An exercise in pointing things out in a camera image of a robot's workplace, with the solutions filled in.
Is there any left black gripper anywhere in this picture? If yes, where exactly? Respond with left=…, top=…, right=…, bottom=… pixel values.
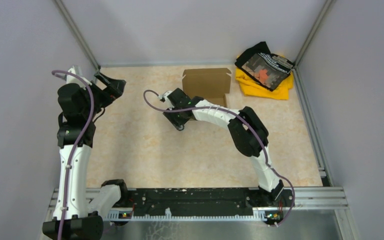
left=80, top=71, right=125, bottom=119

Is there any brown cardboard box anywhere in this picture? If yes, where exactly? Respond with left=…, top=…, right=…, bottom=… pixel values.
left=182, top=68, right=232, bottom=107

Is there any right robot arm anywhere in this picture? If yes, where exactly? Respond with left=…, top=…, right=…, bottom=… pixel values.
left=159, top=88, right=284, bottom=206

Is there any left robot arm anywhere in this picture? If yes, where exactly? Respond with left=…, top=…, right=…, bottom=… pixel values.
left=42, top=66, right=132, bottom=240

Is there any black printed folded shirt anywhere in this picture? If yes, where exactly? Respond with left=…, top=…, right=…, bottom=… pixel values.
left=234, top=41, right=295, bottom=92

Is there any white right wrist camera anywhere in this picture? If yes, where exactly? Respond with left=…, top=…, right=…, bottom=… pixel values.
left=158, top=90, right=174, bottom=110

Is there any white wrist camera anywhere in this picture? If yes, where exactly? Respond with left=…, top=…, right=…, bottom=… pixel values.
left=66, top=65, right=94, bottom=88
left=158, top=90, right=174, bottom=110

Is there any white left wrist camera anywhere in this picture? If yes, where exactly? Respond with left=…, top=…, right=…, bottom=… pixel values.
left=66, top=65, right=94, bottom=88

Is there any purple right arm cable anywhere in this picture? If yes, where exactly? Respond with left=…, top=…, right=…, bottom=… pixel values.
left=142, top=89, right=296, bottom=227

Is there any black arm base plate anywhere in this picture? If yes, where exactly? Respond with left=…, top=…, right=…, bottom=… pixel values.
left=114, top=187, right=293, bottom=217

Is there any aluminium front rail frame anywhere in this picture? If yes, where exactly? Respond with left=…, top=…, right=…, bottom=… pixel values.
left=47, top=187, right=349, bottom=222

